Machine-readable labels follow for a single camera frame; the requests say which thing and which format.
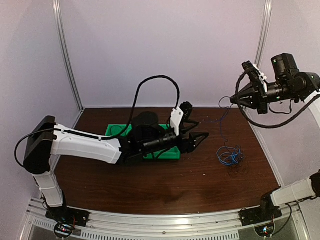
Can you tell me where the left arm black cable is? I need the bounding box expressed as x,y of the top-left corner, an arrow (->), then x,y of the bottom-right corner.
109,74 -> 181,141

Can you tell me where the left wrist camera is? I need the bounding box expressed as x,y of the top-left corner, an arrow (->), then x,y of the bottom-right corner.
169,101 -> 193,136

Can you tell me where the front aluminium rail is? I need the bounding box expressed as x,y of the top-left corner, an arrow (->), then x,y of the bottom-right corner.
17,200 -> 311,240

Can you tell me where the brown cable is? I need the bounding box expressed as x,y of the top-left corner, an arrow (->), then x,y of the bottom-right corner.
227,162 -> 250,177

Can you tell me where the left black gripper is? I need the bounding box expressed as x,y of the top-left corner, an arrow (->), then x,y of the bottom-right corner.
142,119 -> 210,155

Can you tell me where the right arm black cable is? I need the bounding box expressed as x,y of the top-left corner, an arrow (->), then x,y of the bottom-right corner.
236,72 -> 320,129

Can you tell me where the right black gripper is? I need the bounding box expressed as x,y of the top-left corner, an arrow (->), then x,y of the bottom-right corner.
230,79 -> 299,115

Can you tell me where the aluminium frame post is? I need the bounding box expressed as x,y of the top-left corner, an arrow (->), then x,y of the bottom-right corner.
254,0 -> 273,66
52,0 -> 84,112

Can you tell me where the left aluminium frame post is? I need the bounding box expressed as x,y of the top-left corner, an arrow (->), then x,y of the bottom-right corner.
52,0 -> 84,112

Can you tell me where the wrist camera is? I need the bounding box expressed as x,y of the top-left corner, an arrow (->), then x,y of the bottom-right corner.
169,101 -> 193,136
241,61 -> 267,87

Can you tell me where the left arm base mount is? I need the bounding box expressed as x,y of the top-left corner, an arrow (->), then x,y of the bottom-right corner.
45,207 -> 89,239

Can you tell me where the light blue cable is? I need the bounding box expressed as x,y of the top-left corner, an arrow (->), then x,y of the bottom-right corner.
216,146 -> 243,167

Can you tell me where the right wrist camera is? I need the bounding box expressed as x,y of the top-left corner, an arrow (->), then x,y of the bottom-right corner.
241,61 -> 267,87

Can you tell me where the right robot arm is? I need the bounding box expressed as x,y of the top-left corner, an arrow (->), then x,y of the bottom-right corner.
230,53 -> 320,221

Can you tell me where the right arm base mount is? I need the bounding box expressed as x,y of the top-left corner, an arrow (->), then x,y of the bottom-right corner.
238,206 -> 282,238

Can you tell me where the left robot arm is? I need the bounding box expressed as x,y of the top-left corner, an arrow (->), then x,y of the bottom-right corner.
19,107 -> 209,222

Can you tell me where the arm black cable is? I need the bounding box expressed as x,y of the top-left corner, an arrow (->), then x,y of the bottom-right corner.
109,74 -> 181,141
236,72 -> 320,129

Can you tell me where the right aluminium frame post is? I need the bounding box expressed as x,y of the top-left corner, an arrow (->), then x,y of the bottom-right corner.
254,0 -> 273,66

